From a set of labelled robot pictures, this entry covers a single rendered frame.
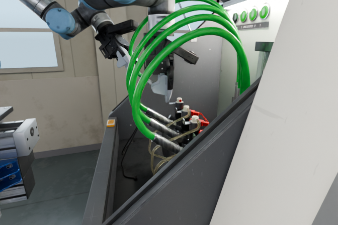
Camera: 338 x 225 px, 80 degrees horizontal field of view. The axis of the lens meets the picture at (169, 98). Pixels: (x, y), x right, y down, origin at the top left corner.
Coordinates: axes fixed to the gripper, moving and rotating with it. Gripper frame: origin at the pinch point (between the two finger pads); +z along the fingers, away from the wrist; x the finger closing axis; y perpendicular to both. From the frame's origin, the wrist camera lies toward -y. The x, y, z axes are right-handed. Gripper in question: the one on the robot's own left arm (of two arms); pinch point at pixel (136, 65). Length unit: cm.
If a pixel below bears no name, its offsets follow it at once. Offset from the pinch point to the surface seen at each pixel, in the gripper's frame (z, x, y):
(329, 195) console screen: 42, 41, -25
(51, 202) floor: 10, -47, 154
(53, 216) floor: 21, -39, 145
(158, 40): 11.7, 23.3, -17.4
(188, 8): 6.3, 13.6, -25.8
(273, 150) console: 38, 35, -23
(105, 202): 32.5, 26.7, 13.3
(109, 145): 18.2, 7.7, 21.7
